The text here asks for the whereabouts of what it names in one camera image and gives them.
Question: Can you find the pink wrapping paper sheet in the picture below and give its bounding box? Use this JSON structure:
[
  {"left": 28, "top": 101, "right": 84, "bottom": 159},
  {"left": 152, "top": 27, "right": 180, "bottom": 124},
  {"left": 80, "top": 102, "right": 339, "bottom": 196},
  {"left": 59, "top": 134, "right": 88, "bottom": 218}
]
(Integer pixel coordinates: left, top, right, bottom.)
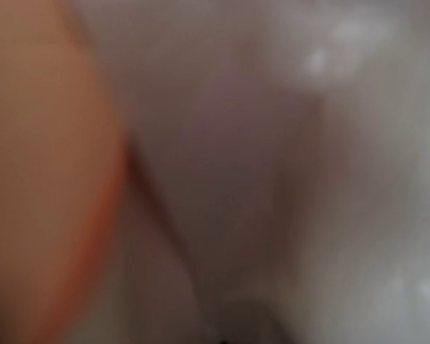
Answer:
[{"left": 0, "top": 0, "right": 430, "bottom": 344}]

